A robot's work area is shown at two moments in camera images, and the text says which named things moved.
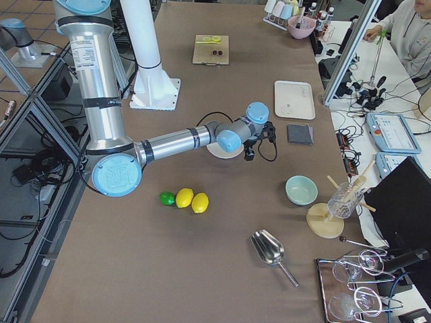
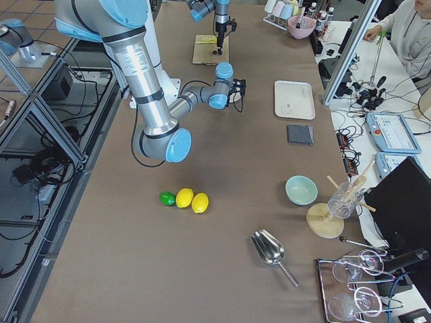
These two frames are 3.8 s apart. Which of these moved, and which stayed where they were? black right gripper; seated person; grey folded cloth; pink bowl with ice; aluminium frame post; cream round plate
Moved: black right gripper; cream round plate
Stayed: pink bowl with ice; seated person; aluminium frame post; grey folded cloth
